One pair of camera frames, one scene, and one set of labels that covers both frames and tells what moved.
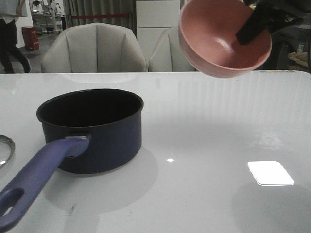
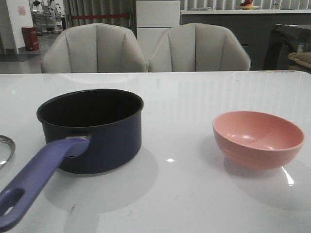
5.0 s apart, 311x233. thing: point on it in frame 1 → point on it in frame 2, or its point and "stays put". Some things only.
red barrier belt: [100, 16] stays put
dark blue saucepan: [89, 131] stays put
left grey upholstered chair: [94, 47] stays put
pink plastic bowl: [208, 30] → [256, 141]
